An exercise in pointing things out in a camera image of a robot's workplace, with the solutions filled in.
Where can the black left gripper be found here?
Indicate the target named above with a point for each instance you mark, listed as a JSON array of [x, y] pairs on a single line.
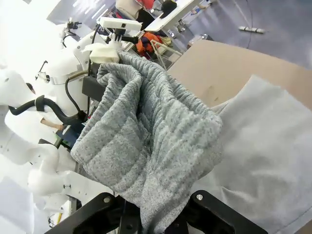
[[90, 86]]

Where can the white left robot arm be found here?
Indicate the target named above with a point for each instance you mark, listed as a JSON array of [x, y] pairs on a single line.
[[61, 65]]

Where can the grey training pants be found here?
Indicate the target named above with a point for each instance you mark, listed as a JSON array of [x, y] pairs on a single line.
[[146, 136]]

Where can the orange red clothes pile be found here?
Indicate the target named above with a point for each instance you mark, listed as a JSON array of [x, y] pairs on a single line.
[[148, 41]]

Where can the person in blue jeans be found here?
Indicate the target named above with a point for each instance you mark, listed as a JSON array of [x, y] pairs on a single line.
[[48, 123]]

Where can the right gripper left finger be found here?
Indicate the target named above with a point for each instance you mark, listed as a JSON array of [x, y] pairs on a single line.
[[97, 214]]

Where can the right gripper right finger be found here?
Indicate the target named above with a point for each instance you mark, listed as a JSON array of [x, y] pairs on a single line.
[[209, 217]]

